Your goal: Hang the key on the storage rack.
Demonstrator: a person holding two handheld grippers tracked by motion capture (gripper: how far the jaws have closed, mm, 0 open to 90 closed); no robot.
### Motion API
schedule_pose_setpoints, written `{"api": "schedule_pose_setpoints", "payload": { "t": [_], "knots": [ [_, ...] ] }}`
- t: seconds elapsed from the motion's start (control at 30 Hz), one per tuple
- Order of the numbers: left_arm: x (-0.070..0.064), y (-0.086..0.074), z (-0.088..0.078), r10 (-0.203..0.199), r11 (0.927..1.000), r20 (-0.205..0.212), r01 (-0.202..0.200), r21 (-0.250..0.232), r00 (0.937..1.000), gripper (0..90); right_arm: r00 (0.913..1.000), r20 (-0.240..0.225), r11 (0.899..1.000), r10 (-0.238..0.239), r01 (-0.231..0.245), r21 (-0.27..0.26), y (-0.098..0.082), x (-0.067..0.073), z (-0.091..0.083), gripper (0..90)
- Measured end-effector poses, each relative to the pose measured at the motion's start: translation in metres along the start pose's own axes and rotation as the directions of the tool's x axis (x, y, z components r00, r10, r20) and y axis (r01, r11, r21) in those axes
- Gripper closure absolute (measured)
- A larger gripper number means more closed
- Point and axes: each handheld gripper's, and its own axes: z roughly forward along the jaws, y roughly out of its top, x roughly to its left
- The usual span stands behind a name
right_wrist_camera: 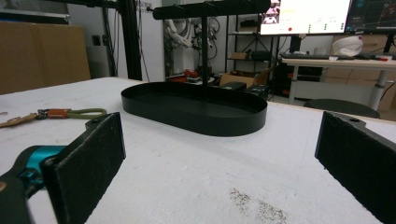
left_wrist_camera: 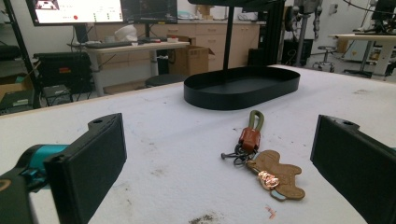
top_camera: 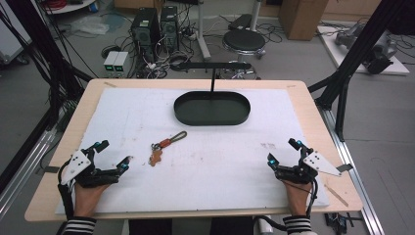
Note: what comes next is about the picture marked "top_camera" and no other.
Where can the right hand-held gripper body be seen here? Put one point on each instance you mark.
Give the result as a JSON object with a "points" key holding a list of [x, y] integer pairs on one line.
{"points": [[297, 174]]}

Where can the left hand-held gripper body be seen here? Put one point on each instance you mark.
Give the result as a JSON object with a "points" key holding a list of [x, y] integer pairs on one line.
{"points": [[81, 173]]}

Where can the black stand with oval tray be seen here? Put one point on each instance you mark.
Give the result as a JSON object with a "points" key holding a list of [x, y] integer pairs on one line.
{"points": [[212, 111]]}

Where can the person's right hand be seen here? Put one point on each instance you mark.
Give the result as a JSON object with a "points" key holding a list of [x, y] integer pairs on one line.
{"points": [[298, 199]]}

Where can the person's left hand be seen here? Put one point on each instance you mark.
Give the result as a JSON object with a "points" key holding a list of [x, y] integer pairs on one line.
{"points": [[85, 200]]}

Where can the thin wooden stick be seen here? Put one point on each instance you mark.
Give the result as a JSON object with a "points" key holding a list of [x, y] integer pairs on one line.
{"points": [[336, 195]]}

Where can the person's right striped sleeve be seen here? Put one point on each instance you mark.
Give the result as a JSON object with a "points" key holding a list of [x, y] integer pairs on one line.
{"points": [[298, 225]]}

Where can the person's striped sleeve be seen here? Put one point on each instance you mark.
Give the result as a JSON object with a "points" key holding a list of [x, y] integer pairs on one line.
{"points": [[298, 225], [80, 225]]}

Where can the person's left striped sleeve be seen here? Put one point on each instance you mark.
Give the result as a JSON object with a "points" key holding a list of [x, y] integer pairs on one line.
{"points": [[80, 225]]}

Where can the white foam sheet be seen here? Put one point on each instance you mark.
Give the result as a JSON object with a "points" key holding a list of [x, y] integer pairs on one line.
{"points": [[208, 169]]}

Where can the white power supply box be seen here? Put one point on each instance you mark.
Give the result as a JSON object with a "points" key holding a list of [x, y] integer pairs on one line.
{"points": [[120, 62], [110, 62]]}

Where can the person's dark legs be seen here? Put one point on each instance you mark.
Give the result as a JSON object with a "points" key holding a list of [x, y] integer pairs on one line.
{"points": [[191, 226]]}

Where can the black round stool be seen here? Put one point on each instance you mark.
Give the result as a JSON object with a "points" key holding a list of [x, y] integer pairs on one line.
{"points": [[244, 40]]}

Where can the white board with grey devices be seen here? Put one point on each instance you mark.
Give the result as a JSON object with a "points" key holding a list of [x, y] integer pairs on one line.
{"points": [[368, 49]]}

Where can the large black computer tower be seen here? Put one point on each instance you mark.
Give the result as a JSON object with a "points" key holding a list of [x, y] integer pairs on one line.
{"points": [[145, 34]]}

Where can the clear plastic bag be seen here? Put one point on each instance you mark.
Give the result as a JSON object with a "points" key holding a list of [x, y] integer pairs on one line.
{"points": [[89, 25]]}

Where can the brown cardboard box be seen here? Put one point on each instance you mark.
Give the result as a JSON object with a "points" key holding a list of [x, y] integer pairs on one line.
{"points": [[301, 18]]}

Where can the small black computer tower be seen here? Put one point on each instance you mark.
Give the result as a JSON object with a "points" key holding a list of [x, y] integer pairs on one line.
{"points": [[169, 27]]}

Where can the black flat bag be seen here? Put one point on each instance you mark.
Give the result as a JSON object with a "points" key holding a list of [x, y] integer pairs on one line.
{"points": [[240, 21]]}

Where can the round white table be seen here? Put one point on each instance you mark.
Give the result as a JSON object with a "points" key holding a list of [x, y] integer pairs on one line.
{"points": [[70, 6]]}

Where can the grey desk leg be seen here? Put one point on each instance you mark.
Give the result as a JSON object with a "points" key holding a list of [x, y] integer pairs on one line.
{"points": [[203, 36]]}

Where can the grey metal bracket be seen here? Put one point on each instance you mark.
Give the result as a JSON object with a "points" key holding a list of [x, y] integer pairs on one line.
{"points": [[51, 169], [345, 167]]}

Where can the aluminium rail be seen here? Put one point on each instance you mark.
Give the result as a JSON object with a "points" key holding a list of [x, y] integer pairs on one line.
{"points": [[355, 182], [24, 169]]}

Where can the black frame strut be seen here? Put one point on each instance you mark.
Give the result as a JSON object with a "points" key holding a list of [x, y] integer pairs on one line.
{"points": [[355, 58], [49, 49]]}

